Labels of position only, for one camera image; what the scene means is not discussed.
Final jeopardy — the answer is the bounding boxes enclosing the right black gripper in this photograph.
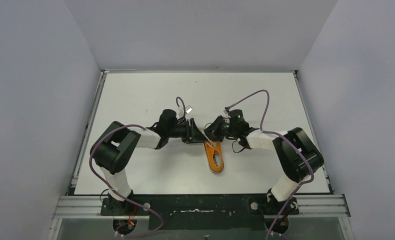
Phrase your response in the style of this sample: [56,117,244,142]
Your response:
[202,115,238,143]

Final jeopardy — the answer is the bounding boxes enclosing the orange canvas sneaker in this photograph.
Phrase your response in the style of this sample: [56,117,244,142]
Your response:
[203,141,225,174]

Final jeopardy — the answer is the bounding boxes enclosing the cream shoelace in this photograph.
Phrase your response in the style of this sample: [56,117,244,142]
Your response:
[199,127,218,148]

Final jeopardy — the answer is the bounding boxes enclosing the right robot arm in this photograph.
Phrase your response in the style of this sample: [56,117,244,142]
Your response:
[203,109,324,214]

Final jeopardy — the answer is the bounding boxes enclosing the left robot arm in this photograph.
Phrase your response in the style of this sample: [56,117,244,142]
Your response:
[89,109,208,214]

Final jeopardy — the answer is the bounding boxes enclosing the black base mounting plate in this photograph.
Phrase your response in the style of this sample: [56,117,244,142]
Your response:
[100,193,300,231]

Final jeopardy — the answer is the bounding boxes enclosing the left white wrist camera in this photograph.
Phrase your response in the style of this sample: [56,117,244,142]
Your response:
[185,105,193,114]

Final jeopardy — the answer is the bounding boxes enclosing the aluminium right table rail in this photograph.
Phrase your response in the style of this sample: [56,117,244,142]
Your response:
[292,70,335,194]

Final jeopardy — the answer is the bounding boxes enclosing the aluminium front rail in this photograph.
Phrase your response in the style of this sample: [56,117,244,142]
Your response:
[53,194,351,220]

